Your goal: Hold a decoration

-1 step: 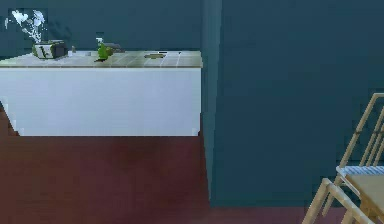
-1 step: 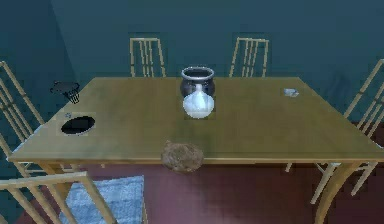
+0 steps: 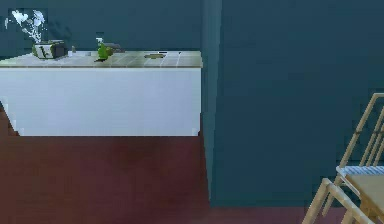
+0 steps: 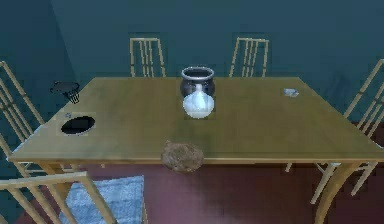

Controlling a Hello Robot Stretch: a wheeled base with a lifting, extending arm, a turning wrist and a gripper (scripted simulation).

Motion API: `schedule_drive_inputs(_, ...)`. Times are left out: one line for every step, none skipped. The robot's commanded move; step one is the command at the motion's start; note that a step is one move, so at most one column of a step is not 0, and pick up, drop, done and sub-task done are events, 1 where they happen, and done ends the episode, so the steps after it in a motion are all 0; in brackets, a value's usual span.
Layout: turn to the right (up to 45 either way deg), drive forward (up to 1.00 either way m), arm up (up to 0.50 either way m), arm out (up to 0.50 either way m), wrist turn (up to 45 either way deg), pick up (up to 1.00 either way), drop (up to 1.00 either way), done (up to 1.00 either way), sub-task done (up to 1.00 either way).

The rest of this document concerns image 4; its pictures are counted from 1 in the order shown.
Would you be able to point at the small grey white object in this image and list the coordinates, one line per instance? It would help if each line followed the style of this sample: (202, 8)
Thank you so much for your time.
(291, 92)

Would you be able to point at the black round pot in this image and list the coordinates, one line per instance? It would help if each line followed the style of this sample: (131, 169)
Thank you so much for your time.
(197, 80)

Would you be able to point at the wooden dining table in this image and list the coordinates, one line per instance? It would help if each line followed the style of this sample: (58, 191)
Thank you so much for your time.
(253, 126)

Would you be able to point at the small grey blue object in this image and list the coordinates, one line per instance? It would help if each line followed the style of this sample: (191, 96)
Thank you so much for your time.
(68, 115)

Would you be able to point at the light wooden chair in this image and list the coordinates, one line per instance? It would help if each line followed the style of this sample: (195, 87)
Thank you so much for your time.
(146, 56)
(363, 113)
(250, 56)
(50, 196)
(13, 110)

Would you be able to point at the brown lumpy decoration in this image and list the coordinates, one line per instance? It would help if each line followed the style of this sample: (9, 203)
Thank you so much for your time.
(182, 156)

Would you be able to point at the black round plate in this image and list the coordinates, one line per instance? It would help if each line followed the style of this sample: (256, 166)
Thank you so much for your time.
(78, 125)

